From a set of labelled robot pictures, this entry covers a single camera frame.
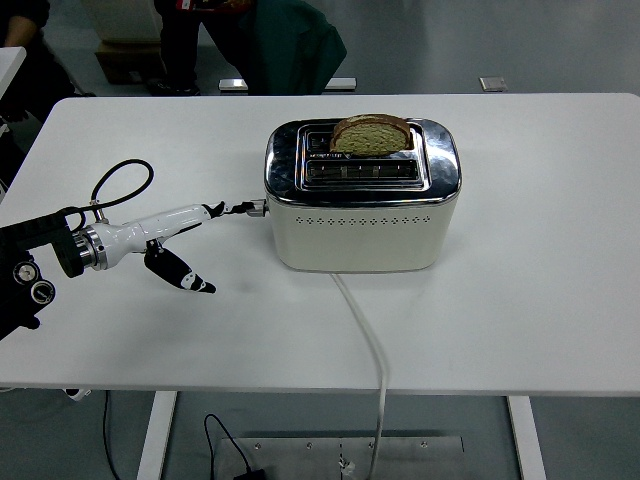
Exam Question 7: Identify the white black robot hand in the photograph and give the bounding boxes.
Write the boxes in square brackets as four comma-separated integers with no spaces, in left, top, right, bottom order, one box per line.
[97,199,256,296]

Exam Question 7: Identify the white chrome two-slot toaster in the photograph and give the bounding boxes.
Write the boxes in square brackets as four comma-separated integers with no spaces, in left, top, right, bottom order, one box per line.
[263,118,464,274]

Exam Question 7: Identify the white background table base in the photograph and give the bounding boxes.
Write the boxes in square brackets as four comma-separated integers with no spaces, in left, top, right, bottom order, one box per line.
[218,76,358,94]

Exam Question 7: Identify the brown cardboard box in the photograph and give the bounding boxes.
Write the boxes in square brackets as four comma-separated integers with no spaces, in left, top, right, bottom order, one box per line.
[94,39,169,86]

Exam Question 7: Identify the white table leg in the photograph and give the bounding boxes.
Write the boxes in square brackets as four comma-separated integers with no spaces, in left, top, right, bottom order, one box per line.
[506,395,549,480]
[135,391,179,480]

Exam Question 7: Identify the green coat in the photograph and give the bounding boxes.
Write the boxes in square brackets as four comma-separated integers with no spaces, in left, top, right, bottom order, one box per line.
[199,0,349,96]

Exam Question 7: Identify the brown bread slice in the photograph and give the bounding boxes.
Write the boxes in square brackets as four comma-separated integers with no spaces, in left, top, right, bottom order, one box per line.
[329,113,411,154]

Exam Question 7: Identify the grey metal plate with screws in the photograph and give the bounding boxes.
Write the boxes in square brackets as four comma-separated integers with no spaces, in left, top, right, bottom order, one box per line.
[212,436,466,480]

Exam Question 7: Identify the thin black adapter cable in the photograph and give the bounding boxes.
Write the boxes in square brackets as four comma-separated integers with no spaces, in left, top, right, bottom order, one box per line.
[203,413,252,474]

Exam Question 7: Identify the long black floor cable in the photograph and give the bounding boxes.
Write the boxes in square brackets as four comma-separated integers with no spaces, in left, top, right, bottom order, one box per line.
[102,391,122,480]

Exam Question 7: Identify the white toaster power cord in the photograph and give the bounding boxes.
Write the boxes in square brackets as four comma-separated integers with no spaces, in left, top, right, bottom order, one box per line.
[329,271,390,480]

